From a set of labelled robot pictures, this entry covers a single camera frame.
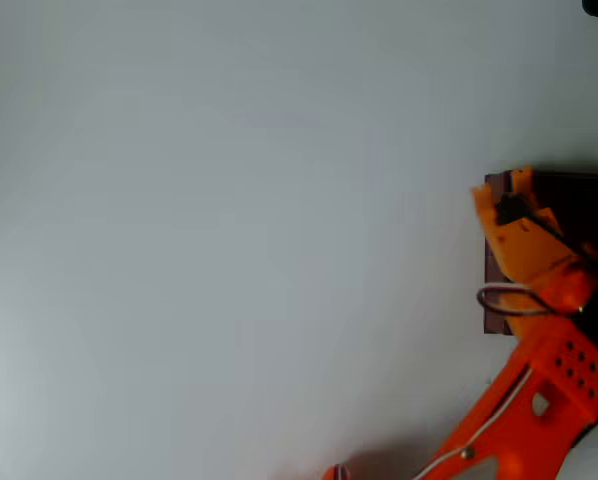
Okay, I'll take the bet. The dark brown box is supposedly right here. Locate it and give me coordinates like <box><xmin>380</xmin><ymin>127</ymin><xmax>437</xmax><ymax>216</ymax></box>
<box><xmin>483</xmin><ymin>170</ymin><xmax>598</xmax><ymax>337</ymax></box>

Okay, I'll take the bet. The dark wire loop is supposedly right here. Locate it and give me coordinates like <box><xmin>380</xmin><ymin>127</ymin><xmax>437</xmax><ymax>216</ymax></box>
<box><xmin>475</xmin><ymin>282</ymin><xmax>586</xmax><ymax>318</ymax></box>

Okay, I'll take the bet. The thin white wire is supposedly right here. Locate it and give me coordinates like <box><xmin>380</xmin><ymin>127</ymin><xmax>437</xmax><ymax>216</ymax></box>
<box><xmin>411</xmin><ymin>367</ymin><xmax>535</xmax><ymax>480</ymax></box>

